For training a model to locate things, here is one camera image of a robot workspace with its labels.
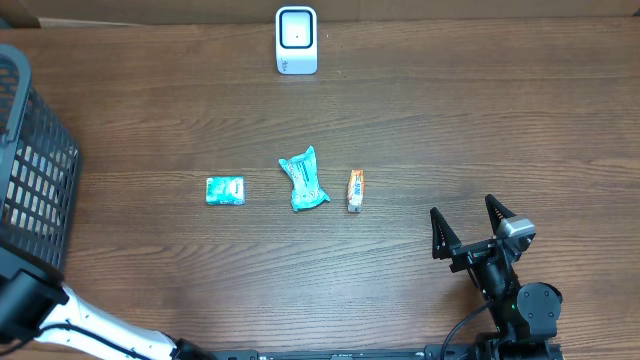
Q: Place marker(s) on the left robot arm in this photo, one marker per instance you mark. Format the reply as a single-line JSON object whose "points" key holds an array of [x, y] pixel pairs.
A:
{"points": [[254, 278]]}

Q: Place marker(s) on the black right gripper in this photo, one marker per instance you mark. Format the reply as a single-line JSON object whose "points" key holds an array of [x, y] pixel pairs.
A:
{"points": [[447, 246]]}

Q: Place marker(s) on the small orange juice carton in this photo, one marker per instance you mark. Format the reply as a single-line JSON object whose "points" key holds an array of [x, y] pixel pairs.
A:
{"points": [[355, 191]]}

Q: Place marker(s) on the teal snack pack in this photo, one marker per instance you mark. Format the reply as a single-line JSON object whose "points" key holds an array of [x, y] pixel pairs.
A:
{"points": [[302, 170]]}

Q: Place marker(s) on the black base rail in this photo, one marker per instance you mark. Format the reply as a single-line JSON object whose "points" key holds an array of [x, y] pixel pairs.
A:
{"points": [[429, 352]]}

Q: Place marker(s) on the dark plastic mesh basket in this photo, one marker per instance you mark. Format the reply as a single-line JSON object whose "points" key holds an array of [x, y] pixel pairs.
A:
{"points": [[40, 166]]}

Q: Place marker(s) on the white barcode scanner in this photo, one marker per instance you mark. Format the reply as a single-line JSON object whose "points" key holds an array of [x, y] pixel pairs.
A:
{"points": [[296, 42]]}

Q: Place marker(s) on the teal tissue packet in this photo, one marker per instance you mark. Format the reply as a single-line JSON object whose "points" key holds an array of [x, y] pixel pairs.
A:
{"points": [[225, 190]]}

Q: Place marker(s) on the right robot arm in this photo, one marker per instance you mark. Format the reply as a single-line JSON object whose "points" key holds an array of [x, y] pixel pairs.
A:
{"points": [[525, 315]]}

